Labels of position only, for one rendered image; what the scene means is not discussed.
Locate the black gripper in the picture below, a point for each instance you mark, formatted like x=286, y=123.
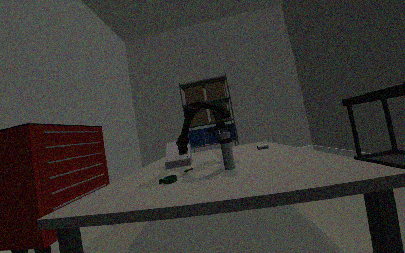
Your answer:
x=219, y=124

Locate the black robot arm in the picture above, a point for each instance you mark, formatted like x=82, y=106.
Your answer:
x=189, y=114

